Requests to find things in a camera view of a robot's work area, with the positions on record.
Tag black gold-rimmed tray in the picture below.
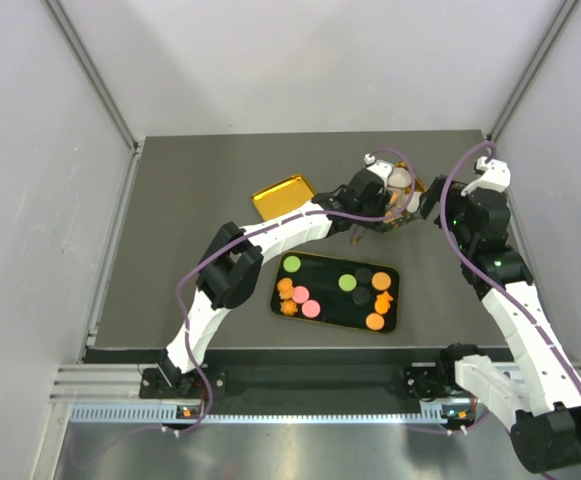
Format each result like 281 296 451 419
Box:
269 251 400 334

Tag grey slotted cable duct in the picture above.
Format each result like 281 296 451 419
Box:
69 403 471 425

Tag green round cookie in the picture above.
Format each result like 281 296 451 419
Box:
282 255 302 273
338 274 357 292

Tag metal tongs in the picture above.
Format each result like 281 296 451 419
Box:
349 226 369 246

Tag green christmas cookie tin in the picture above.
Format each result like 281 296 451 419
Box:
378 161 427 233

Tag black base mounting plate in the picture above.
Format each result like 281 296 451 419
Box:
140 352 469 415

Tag white paper cupcake liner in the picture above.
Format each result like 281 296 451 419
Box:
388 167 412 189
406 191 422 213

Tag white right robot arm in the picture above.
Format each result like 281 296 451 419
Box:
419 156 581 474

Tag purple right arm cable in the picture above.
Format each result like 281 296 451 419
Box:
442 140 581 480

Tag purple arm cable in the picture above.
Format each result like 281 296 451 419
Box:
442 140 581 480
176 146 416 435

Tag orange fish cookie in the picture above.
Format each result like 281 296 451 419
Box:
374 291 394 315

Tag orange swirl cookie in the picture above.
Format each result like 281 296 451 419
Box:
276 277 294 294
279 289 294 301

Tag pink round cookie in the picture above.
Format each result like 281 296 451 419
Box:
292 286 310 304
301 299 321 319

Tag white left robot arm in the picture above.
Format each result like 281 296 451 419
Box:
161 154 395 397

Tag black sandwich cookie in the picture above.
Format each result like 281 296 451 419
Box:
354 267 373 284
352 287 372 305

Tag gold tin lid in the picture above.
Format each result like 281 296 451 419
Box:
251 174 316 221

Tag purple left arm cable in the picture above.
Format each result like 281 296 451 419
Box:
176 146 416 435

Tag orange star cookie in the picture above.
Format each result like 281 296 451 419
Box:
280 299 299 316

